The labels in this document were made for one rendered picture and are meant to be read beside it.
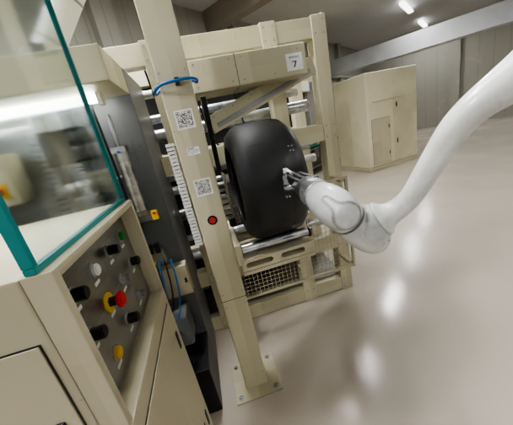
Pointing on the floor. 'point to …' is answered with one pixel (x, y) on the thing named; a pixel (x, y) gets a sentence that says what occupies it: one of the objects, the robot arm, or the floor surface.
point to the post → (170, 63)
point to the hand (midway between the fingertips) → (288, 174)
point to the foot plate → (257, 385)
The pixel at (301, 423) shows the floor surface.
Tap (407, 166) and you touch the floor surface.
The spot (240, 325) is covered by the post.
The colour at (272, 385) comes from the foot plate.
